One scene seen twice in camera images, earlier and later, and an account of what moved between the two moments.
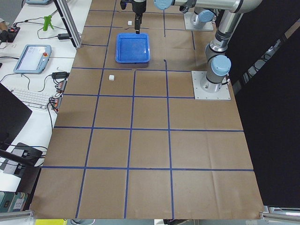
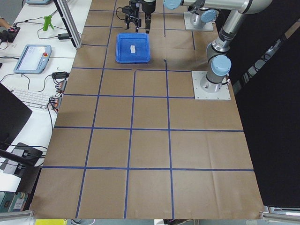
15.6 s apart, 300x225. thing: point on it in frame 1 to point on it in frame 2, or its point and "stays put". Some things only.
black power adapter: x=63 y=36 stays put
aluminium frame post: x=65 y=11 stays put
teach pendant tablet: x=33 y=59 stays put
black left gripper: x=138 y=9 to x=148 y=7
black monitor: x=14 y=114 stays put
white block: x=111 y=77 to x=132 y=49
